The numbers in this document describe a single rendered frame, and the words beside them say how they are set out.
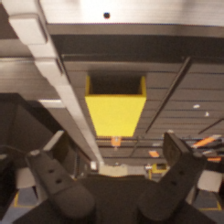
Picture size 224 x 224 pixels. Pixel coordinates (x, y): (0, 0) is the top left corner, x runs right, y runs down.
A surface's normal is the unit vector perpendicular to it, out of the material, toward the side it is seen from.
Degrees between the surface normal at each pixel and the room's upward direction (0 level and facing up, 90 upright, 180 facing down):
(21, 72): 90
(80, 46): 90
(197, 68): 0
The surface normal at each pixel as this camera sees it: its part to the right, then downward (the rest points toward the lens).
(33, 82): 0.00, -0.40
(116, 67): -0.02, 0.91
